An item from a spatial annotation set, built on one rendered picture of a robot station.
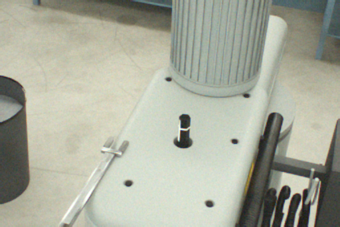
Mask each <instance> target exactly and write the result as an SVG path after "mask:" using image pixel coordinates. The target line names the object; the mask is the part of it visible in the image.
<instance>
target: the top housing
mask: <svg viewBox="0 0 340 227"><path fill-rule="evenodd" d="M267 107H268V95H267V93H266V92H265V90H264V89H263V88H262V87H260V86H259V85H257V84H255V86H254V87H252V88H251V89H249V90H248V91H246V92H243V93H241V94H237V95H234V96H229V97H210V96H204V95H202V94H196V93H194V92H192V91H189V90H186V88H184V87H182V86H181V85H180V84H178V83H177V82H176V81H175V80H174V79H173V77H172V76H171V73H170V71H169V67H165V68H161V69H159V70H157V72H155V73H154V75H153V76H152V78H151V80H150V81H149V83H148V84H147V87H146V88H145V90H144V92H143V93H142V95H141V97H140V98H139V100H138V102H137V104H136V105H135V107H134V109H133V110H132V112H131V113H130V115H129V117H128V119H127V121H126V122H125V125H124V126H123V127H122V130H121V131H120V133H119V135H118V137H117V138H116V140H115V141H114V143H113V145H112V147H111V149H115V150H118V149H119V148H120V145H121V144H122V142H123V141H129V145H128V147H127V148H126V150H125V152H124V153H123V154H122V156H121V157H120V158H119V157H115V158H114V160H113V161H112V163H111V164H110V166H109V168H108V170H107V171H106V172H105V174H104V176H103V177H102V179H101V180H100V182H99V183H98V186H97V187H96V188H95V190H94V192H93V193H92V195H91V197H90V199H89V200H88V202H87V203H86V205H85V207H84V215H85V227H235V226H236V223H237V224H238V221H239V218H240V213H241V211H242V208H243V204H244V200H245V198H246V193H247V190H248V185H249V183H250V178H251V176H252V172H253V168H254V165H255V160H256V158H257V155H258V150H259V148H258V146H259V143H260V136H261V135H262V131H263V128H264V122H265V116H266V111H267ZM181 114H188V115H189V116H190V117H191V128H190V132H189V148H178V147H177V139H178V130H179V116H181Z"/></svg>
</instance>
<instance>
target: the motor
mask: <svg viewBox="0 0 340 227"><path fill-rule="evenodd" d="M271 5H272V0H173V6H172V17H171V50H170V57H169V71H170V73H171V76H172V77H173V79H174V80H175V81H176V82H177V83H178V84H180V85H181V86H182V87H184V88H186V90H189V91H192V92H194V93H196V94H202V95H204V96H210V97H229V96H234V95H237V94H241V93H243V92H246V91H248V90H249V89H251V88H252V87H254V86H255V84H257V83H258V80H259V79H260V72H261V68H262V57H263V53H264V47H265V40H266V35H267V31H268V21H269V18H270V9H271Z"/></svg>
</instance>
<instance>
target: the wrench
mask: <svg viewBox="0 0 340 227"><path fill-rule="evenodd" d="M113 142H114V138H113V137H111V136H109V138H108V140H107V141H106V142H105V144H104V145H103V148H102V149H101V153H104V155H103V157H102V158H101V159H100V162H99V163H98V165H96V168H95V169H94V170H93V173H92V174H91V175H90V177H89V178H88V180H87V181H86V183H85V185H84V186H83V187H82V190H81V191H80V192H79V193H78V196H77V197H76V198H75V200H74V202H73V203H72V205H71V206H70V208H69V209H68V210H67V213H66V214H65V215H64V218H62V220H61V221H60V224H59V225H58V226H57V227H72V226H73V224H74V222H75V221H76V220H77V218H78V216H79V215H80V213H81V212H82V209H83V208H84V207H85V205H86V203H87V202H88V200H89V199H90V197H91V195H92V193H93V192H94V190H95V188H96V187H97V186H98V183H99V182H100V180H101V179H102V177H103V176H104V174H105V172H106V171H107V170H108V168H109V166H110V164H111V163H112V161H113V160H114V158H115V157H119V158H120V157H121V156H122V154H123V153H124V152H125V150H126V148H128V145H129V141H123V142H122V144H121V145H120V148H119V149H118V150H115V149H111V148H110V146H111V145H112V143H113Z"/></svg>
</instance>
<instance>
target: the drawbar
mask: <svg viewBox="0 0 340 227"><path fill-rule="evenodd" d="M179 120H180V121H181V126H180V128H182V129H187V128H189V127H190V126H191V117H190V116H189V115H188V114H185V113H183V114H181V116H179ZM189 132H190V128H189V129H188V130H186V131H184V130H180V134H179V141H178V139H177V147H178V148H189Z"/></svg>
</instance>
